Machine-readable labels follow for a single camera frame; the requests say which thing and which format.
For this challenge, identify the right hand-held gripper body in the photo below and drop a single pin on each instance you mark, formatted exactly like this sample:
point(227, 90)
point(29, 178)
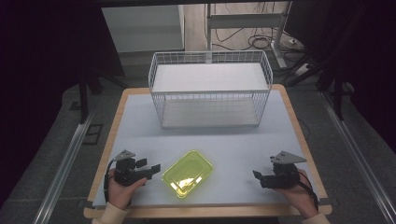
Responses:
point(281, 177)

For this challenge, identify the person's right hand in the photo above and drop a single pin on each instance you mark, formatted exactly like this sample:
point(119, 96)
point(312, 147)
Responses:
point(299, 197)

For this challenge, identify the white power strip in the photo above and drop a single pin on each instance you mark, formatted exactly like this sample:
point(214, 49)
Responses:
point(302, 69)

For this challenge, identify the silver floor rail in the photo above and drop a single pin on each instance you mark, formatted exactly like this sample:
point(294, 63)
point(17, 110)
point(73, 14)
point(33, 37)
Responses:
point(62, 174)
point(361, 155)

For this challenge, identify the person's left hand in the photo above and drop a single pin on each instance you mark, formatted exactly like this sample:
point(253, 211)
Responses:
point(121, 193)

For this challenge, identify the dark metal stand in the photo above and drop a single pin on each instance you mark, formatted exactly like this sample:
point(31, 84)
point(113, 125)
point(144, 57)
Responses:
point(83, 93)

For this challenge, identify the black floor plate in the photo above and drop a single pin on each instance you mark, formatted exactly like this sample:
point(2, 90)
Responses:
point(92, 134)

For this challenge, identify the white cabinet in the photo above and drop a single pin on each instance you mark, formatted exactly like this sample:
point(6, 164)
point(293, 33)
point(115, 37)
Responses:
point(146, 28)

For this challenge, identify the white metal desk frame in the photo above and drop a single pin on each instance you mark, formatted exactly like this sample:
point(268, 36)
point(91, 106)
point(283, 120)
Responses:
point(246, 20)

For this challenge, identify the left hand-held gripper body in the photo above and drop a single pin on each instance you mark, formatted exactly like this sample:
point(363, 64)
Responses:
point(126, 174)

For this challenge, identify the yellow-green plastic tray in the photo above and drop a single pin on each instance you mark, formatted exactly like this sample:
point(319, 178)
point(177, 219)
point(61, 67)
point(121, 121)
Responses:
point(186, 174)

